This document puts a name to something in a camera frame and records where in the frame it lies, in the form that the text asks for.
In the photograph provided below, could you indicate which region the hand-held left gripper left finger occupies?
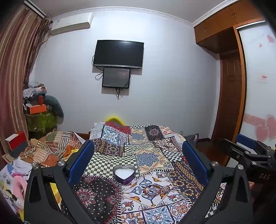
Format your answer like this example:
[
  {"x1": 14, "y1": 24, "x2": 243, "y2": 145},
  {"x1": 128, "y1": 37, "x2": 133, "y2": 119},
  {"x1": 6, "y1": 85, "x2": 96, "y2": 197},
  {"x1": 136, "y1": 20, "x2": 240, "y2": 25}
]
[{"x1": 23, "y1": 140, "x2": 98, "y2": 224}]

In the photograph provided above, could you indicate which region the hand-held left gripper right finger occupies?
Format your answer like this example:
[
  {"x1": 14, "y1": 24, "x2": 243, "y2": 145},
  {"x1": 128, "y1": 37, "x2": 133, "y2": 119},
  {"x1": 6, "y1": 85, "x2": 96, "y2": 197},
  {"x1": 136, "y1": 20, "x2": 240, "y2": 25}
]
[{"x1": 182, "y1": 140, "x2": 254, "y2": 224}]

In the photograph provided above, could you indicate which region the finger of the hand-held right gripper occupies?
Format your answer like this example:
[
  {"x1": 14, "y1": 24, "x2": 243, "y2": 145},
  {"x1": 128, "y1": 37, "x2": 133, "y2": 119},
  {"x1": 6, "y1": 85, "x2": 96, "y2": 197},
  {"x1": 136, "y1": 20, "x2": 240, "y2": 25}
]
[
  {"x1": 222, "y1": 139, "x2": 272, "y2": 168},
  {"x1": 236, "y1": 134, "x2": 276, "y2": 151}
]

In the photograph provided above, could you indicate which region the heart-shaped tin box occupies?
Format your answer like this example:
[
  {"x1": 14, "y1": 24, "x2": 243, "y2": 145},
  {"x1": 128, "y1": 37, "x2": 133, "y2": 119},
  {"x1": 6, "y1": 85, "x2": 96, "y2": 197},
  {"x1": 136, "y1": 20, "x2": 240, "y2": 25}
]
[{"x1": 113, "y1": 165, "x2": 137, "y2": 185}]

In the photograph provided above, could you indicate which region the dark bag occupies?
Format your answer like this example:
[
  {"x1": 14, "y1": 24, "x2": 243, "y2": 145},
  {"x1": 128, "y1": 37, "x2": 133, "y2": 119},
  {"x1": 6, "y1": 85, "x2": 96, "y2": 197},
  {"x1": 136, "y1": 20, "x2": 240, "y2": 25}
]
[{"x1": 184, "y1": 134, "x2": 200, "y2": 143}]

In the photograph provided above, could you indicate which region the orange striped blanket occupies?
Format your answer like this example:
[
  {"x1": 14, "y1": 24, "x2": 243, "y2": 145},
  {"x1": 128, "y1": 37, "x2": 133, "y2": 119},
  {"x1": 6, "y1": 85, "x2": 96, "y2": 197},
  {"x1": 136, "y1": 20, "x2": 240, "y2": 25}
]
[{"x1": 19, "y1": 129, "x2": 87, "y2": 168}]

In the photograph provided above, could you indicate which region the white heart-print wardrobe door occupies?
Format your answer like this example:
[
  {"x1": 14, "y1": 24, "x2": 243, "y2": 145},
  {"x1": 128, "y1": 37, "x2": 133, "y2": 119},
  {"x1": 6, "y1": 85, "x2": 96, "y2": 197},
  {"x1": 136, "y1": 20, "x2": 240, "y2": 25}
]
[{"x1": 238, "y1": 20, "x2": 276, "y2": 149}]

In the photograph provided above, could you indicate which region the yellow pillow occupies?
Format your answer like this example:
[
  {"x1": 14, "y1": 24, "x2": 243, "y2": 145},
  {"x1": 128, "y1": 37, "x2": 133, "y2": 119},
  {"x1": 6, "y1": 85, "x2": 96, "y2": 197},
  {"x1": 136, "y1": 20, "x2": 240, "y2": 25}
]
[{"x1": 104, "y1": 115, "x2": 126, "y2": 126}]

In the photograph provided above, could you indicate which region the patchwork printed blanket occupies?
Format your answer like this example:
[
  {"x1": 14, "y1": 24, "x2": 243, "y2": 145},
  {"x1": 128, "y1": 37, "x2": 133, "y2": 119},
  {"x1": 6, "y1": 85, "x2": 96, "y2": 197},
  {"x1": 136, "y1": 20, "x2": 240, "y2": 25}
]
[{"x1": 60, "y1": 121, "x2": 229, "y2": 224}]

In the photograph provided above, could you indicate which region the yellow printed cloth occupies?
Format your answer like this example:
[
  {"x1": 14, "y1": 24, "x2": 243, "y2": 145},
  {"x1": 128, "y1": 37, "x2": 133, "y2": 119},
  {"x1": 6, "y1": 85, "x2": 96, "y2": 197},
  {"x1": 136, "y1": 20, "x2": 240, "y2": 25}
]
[{"x1": 49, "y1": 148, "x2": 82, "y2": 207}]

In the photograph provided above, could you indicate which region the grey-green stuffed bag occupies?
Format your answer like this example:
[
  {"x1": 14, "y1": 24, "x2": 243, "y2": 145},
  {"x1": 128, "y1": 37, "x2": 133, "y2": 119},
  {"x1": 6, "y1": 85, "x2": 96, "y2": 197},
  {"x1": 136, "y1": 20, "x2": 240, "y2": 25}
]
[{"x1": 46, "y1": 95, "x2": 64, "y2": 126}]

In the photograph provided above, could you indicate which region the orange box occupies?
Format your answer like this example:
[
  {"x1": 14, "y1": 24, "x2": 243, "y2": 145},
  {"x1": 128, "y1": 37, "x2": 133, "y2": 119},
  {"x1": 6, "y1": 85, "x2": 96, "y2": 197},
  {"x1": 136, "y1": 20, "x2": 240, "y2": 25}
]
[{"x1": 30, "y1": 104, "x2": 47, "y2": 115}]

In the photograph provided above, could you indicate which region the red and white box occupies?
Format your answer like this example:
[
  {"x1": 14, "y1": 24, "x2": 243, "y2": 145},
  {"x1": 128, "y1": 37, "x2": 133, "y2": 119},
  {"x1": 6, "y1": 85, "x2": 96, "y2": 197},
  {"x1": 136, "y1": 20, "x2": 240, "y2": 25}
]
[{"x1": 5, "y1": 131, "x2": 27, "y2": 150}]

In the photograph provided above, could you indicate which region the pink cloth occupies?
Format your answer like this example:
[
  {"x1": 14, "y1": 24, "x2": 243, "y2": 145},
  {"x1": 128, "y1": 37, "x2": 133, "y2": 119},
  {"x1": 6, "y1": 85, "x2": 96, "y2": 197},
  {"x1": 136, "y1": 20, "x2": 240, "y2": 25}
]
[{"x1": 11, "y1": 174, "x2": 29, "y2": 199}]

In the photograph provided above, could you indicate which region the pile of household clutter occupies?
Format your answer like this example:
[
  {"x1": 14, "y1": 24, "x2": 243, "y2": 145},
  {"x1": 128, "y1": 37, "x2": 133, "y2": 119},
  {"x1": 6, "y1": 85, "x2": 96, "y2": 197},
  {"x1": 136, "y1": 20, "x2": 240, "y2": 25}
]
[{"x1": 23, "y1": 82, "x2": 48, "y2": 114}]

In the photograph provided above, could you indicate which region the brown striped curtain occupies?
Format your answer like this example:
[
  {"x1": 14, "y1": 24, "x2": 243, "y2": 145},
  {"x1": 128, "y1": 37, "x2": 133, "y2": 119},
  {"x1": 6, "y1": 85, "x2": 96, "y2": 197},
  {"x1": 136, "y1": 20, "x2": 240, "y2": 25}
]
[{"x1": 0, "y1": 6, "x2": 52, "y2": 155}]

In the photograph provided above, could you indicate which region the wooden overhead cabinet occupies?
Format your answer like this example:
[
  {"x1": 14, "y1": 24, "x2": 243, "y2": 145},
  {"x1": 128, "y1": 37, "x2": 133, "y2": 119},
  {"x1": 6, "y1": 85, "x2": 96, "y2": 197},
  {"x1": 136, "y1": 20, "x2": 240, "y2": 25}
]
[{"x1": 193, "y1": 0, "x2": 267, "y2": 55}]

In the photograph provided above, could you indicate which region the white air conditioner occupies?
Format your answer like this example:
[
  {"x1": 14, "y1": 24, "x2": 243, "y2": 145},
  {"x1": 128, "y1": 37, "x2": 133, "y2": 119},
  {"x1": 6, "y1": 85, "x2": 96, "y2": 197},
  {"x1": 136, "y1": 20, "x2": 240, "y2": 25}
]
[{"x1": 50, "y1": 12, "x2": 93, "y2": 35}]

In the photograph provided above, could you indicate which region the small black wall monitor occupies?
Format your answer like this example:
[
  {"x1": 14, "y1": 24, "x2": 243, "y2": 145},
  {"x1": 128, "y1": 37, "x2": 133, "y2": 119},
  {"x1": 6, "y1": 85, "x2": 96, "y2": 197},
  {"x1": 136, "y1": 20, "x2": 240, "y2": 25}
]
[{"x1": 102, "y1": 67, "x2": 131, "y2": 89}]

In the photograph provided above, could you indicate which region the black wall television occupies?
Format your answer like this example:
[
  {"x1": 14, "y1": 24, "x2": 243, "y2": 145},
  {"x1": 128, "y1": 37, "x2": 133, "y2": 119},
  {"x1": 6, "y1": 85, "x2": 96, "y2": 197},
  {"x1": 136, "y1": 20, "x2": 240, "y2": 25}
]
[{"x1": 93, "y1": 40, "x2": 144, "y2": 69}]

